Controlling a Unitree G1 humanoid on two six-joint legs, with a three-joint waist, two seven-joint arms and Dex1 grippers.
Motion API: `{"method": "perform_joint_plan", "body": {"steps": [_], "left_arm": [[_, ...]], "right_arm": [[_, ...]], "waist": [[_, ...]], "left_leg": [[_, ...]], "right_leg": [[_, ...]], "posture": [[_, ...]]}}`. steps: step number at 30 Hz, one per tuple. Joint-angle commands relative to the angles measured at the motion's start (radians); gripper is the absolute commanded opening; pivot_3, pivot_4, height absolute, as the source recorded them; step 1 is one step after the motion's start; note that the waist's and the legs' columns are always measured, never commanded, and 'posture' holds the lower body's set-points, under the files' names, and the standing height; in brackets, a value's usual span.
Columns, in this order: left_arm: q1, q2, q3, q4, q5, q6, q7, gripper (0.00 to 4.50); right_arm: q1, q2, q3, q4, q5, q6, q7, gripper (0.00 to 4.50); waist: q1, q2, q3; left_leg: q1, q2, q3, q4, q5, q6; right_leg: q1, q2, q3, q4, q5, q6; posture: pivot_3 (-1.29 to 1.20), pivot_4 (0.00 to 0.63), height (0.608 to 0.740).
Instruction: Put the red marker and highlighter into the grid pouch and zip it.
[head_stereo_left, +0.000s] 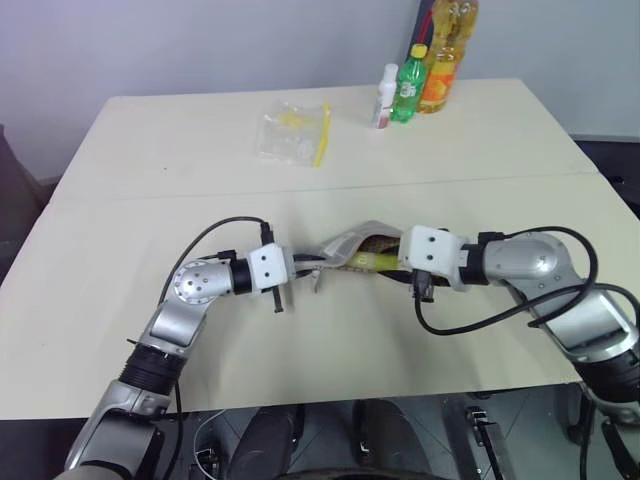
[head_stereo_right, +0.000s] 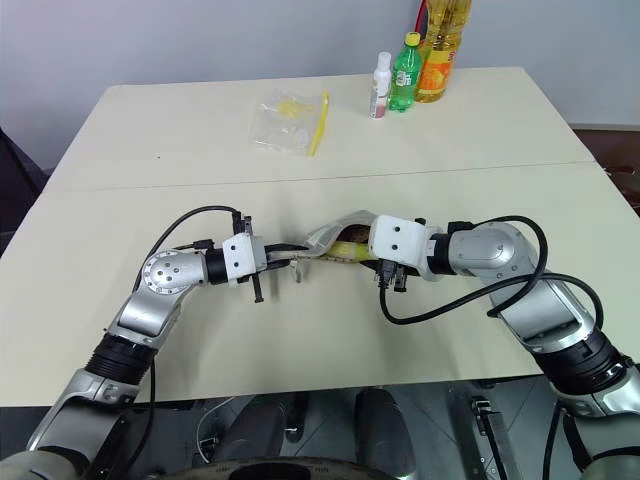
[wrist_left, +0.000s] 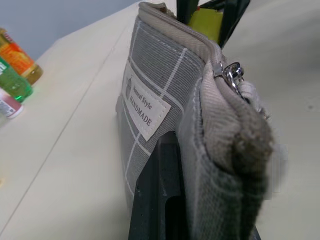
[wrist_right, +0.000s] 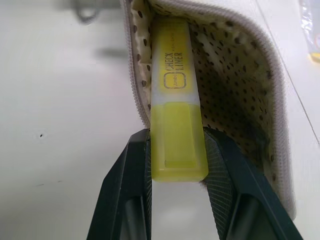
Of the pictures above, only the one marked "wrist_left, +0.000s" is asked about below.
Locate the yellow-green highlighter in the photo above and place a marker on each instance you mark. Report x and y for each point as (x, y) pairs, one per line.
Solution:
(206, 23)

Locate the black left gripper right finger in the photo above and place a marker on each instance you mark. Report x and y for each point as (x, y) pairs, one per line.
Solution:
(257, 232)

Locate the green plastic bottle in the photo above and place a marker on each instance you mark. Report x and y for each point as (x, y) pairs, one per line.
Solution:
(13, 83)

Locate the grey grid fabric zip pouch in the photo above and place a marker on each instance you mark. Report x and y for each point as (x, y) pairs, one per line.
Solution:
(160, 75)

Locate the pink-and-white small bottle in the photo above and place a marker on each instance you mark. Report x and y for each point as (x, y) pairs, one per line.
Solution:
(10, 103)

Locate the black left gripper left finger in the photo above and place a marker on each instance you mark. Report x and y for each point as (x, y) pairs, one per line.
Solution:
(157, 200)

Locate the orange-labelled juice bottle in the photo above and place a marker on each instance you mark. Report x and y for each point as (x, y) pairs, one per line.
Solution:
(18, 58)

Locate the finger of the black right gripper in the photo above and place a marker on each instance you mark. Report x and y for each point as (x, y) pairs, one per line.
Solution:
(186, 11)
(231, 20)

